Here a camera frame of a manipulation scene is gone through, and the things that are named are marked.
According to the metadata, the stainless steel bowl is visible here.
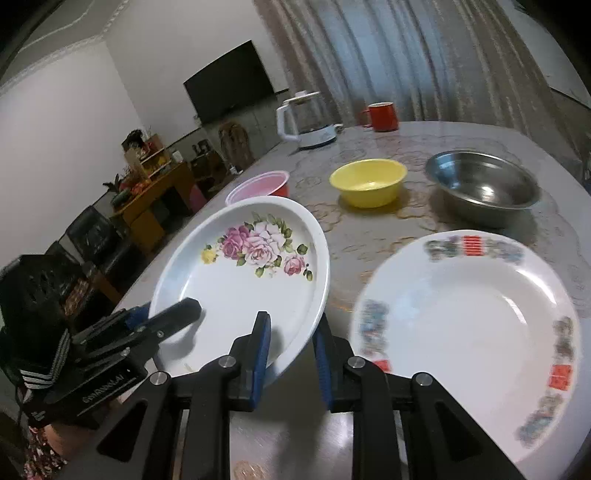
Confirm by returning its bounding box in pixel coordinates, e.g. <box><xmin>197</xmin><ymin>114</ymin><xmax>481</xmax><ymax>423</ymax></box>
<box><xmin>425</xmin><ymin>150</ymin><xmax>540</xmax><ymax>213</ymax></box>

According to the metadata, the beige patterned curtain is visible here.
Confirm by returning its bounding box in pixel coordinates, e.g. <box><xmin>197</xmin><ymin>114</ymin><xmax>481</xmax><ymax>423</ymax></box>
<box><xmin>256</xmin><ymin>1</ymin><xmax>583</xmax><ymax>176</ymax></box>

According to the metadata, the black wall television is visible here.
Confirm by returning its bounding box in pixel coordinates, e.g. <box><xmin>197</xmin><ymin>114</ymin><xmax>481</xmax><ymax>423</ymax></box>
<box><xmin>183</xmin><ymin>40</ymin><xmax>274</xmax><ymax>124</ymax></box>

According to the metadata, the red plastic bowl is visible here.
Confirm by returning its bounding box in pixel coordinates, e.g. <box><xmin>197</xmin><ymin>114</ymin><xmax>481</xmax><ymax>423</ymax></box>
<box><xmin>225</xmin><ymin>170</ymin><xmax>290</xmax><ymax>206</ymax></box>

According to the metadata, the yellow plastic bowl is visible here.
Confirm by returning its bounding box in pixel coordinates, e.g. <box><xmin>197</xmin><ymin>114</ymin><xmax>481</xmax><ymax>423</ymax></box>
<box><xmin>329</xmin><ymin>159</ymin><xmax>408</xmax><ymax>209</ymax></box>

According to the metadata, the white glass electric kettle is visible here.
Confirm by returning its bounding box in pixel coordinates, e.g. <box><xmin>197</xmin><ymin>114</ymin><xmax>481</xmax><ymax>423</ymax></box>
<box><xmin>276</xmin><ymin>90</ymin><xmax>344</xmax><ymax>150</ymax></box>

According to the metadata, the white patterned ceramic plate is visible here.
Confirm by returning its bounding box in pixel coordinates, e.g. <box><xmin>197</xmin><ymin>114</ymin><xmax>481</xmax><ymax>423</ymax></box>
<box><xmin>349</xmin><ymin>230</ymin><xmax>582</xmax><ymax>462</ymax></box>

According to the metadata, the wooden side cabinet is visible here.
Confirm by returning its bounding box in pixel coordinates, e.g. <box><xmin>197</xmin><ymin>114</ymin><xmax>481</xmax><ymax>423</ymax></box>
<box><xmin>110</xmin><ymin>163</ymin><xmax>194</xmax><ymax>255</ymax></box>

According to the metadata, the wooden chair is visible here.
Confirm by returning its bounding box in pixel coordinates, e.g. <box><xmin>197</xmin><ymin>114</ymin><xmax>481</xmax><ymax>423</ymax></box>
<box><xmin>218</xmin><ymin>121</ymin><xmax>254</xmax><ymax>171</ymax></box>

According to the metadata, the white floral enamel plate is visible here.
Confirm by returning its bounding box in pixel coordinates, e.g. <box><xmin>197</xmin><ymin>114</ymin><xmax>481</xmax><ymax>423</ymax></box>
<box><xmin>150</xmin><ymin>196</ymin><xmax>331</xmax><ymax>384</ymax></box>

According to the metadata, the wooden shelf with items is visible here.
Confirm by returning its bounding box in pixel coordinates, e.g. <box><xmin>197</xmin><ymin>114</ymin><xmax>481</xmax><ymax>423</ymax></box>
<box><xmin>121</xmin><ymin>129</ymin><xmax>172</xmax><ymax>180</ymax></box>

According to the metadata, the red mug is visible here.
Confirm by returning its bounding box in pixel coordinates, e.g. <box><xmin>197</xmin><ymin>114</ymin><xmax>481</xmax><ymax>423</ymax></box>
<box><xmin>362</xmin><ymin>102</ymin><xmax>399</xmax><ymax>132</ymax></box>

